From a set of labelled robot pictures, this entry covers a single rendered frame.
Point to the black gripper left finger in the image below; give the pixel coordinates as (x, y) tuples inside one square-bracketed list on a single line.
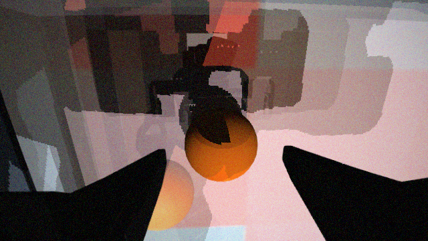
[(116, 208)]

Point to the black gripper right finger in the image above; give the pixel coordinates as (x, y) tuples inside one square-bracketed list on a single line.
[(351, 204)]

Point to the dark brown ball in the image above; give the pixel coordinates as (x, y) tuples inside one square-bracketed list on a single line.
[(221, 144)]

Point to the translucent orange ball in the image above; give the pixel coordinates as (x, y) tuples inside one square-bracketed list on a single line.
[(175, 198)]

